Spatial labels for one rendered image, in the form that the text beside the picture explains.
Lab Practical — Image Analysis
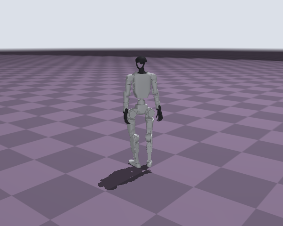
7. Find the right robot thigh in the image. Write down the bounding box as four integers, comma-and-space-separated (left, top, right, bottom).
145, 107, 155, 142

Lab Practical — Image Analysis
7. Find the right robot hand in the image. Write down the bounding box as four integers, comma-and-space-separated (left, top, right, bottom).
156, 105, 163, 121

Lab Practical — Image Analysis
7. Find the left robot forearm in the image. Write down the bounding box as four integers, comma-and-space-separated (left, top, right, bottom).
123, 91, 129, 112

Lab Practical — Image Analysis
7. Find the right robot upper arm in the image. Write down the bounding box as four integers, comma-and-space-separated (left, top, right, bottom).
150, 73, 158, 95

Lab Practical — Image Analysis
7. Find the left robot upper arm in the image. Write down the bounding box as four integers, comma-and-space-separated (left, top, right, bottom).
125, 74, 134, 97

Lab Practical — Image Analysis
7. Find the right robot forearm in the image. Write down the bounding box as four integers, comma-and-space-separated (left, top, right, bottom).
154, 89, 161, 109

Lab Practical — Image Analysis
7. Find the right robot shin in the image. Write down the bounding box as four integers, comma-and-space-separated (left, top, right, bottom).
147, 134, 152, 162

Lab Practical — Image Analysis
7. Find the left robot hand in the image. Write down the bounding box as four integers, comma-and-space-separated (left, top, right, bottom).
123, 108, 130, 124

